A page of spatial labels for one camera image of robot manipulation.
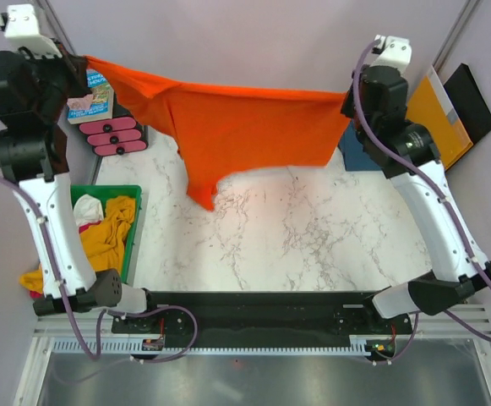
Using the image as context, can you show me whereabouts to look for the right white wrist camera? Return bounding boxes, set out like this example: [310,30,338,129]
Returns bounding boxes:
[371,35,412,75]

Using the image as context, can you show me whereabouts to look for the black flat box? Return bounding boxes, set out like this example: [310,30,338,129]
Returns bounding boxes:
[444,63,491,145]

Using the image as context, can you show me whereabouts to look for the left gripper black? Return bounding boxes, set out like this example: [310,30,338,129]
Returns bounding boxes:
[14,37,91,122]

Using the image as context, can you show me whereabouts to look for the orange folder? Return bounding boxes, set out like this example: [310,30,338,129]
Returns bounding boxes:
[407,67,473,170]

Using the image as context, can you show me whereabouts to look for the blue folded t shirt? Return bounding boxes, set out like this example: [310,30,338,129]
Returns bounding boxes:
[338,123,380,173]

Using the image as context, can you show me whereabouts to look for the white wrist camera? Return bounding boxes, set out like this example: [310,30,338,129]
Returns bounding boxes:
[0,3,63,60]
[371,35,412,75]

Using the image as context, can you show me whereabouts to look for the pink t shirt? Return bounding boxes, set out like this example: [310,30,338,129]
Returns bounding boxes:
[28,223,90,299]

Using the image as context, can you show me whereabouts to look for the pink cube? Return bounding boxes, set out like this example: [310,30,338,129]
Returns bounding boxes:
[67,94,94,111]

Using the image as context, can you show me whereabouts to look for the orange t shirt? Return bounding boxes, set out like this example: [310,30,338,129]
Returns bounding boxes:
[86,56,350,211]

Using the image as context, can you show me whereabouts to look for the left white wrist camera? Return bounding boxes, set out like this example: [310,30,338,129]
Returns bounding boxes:
[0,3,63,60]

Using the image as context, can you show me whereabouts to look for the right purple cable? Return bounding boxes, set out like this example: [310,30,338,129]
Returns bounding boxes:
[351,40,491,367]

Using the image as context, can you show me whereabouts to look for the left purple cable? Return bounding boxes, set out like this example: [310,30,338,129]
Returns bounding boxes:
[0,9,200,365]

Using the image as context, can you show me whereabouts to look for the white cable duct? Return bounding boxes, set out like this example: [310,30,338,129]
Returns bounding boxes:
[52,335,375,355]

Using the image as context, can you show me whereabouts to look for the blue paperback book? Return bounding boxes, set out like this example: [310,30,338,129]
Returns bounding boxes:
[67,69,114,124]

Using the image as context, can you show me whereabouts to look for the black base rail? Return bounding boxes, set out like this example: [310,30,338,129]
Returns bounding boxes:
[112,292,412,347]

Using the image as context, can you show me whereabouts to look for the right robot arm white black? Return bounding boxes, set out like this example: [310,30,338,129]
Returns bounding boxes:
[341,65,491,333]

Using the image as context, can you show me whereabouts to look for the purple cable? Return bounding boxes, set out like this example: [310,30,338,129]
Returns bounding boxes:
[351,40,491,367]
[0,9,200,365]

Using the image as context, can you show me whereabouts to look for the green plastic bin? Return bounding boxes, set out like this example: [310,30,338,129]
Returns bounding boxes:
[71,184,142,283]

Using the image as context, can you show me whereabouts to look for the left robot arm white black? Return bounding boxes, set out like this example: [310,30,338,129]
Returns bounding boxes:
[0,47,161,332]

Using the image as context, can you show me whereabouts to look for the yellow t shirt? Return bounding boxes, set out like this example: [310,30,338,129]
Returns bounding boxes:
[19,194,138,294]

